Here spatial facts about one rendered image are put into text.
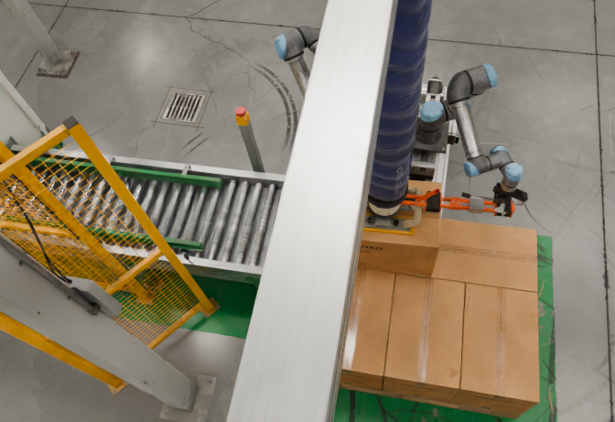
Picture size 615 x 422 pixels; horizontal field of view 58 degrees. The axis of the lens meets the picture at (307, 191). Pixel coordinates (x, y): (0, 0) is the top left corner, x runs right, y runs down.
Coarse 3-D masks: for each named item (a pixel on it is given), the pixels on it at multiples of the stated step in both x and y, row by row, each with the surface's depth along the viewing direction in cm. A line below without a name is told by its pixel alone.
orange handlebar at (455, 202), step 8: (408, 200) 289; (448, 200) 287; (456, 200) 286; (464, 200) 286; (488, 200) 285; (448, 208) 286; (456, 208) 285; (464, 208) 284; (488, 208) 282; (512, 208) 281
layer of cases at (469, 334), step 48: (480, 240) 332; (528, 240) 329; (384, 288) 322; (432, 288) 319; (480, 288) 317; (528, 288) 314; (384, 336) 308; (432, 336) 306; (480, 336) 303; (528, 336) 301; (384, 384) 316; (432, 384) 294; (480, 384) 291; (528, 384) 289
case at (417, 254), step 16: (368, 208) 304; (432, 224) 296; (368, 240) 295; (384, 240) 294; (400, 240) 293; (416, 240) 292; (432, 240) 291; (368, 256) 312; (384, 256) 309; (400, 256) 306; (416, 256) 303; (432, 256) 300; (400, 272) 325; (416, 272) 321; (432, 272) 318
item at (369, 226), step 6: (366, 216) 299; (372, 216) 299; (396, 216) 298; (366, 222) 297; (372, 222) 297; (396, 222) 293; (402, 222) 295; (366, 228) 296; (372, 228) 296; (378, 228) 296; (384, 228) 295; (390, 228) 294; (396, 228) 294; (402, 228) 294; (408, 228) 293; (414, 228) 294; (408, 234) 293; (414, 234) 293
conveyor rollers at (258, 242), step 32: (96, 192) 374; (160, 192) 369; (192, 192) 368; (256, 192) 362; (96, 224) 361; (128, 224) 361; (192, 224) 354; (224, 224) 355; (224, 256) 341; (256, 256) 340
